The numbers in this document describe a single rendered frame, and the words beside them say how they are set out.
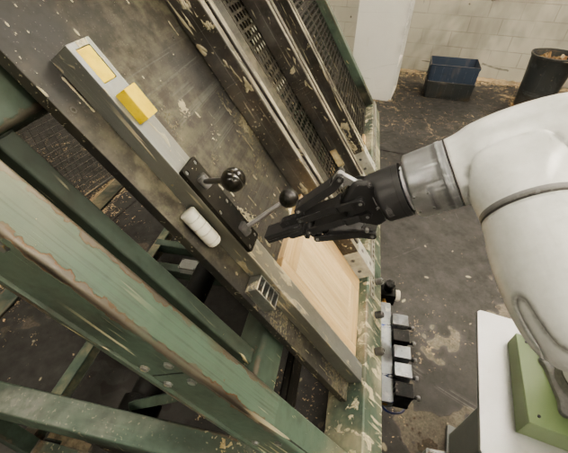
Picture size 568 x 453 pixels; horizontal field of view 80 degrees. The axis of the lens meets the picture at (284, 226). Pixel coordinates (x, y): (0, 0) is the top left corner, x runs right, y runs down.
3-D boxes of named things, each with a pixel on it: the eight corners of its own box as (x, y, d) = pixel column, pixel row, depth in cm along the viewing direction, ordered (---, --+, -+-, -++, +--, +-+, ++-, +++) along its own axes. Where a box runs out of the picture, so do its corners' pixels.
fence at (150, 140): (348, 383, 93) (361, 382, 91) (49, 60, 47) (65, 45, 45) (349, 365, 97) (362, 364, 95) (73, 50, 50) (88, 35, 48)
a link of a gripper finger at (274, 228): (301, 229, 53) (299, 226, 53) (266, 240, 57) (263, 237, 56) (305, 217, 56) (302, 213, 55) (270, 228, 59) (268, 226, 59)
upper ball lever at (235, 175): (199, 196, 60) (239, 198, 49) (186, 180, 58) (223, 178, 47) (214, 182, 61) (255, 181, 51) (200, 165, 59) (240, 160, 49)
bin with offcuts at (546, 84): (555, 119, 416) (588, 62, 372) (509, 111, 430) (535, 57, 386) (548, 102, 451) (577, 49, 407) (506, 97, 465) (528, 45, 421)
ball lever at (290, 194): (245, 244, 64) (305, 203, 63) (234, 229, 62) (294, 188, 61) (244, 234, 67) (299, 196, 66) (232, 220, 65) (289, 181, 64)
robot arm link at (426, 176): (468, 220, 42) (420, 233, 45) (457, 180, 49) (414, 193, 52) (448, 164, 38) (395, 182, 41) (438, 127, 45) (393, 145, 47)
